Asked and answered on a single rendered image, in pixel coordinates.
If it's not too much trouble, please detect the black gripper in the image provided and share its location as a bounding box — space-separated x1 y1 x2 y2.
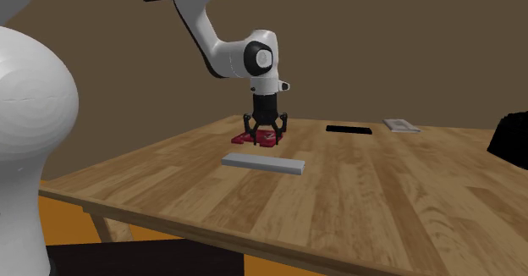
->
242 93 289 146

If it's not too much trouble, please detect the red flat book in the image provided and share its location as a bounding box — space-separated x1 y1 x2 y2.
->
230 130 285 149

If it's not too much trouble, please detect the long grey box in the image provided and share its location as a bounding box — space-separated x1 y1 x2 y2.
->
221 152 306 176

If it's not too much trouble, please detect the black flat remote control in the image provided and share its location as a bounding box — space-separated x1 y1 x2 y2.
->
325 124 373 135

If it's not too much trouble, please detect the wooden table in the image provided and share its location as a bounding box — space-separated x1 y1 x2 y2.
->
38 114 528 276

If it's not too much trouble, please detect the grey flat book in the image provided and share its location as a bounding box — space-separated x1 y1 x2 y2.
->
382 118 422 134

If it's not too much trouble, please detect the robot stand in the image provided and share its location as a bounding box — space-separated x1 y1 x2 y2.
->
45 237 246 276

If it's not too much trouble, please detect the black bulky object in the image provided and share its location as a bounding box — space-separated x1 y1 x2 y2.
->
486 111 528 170

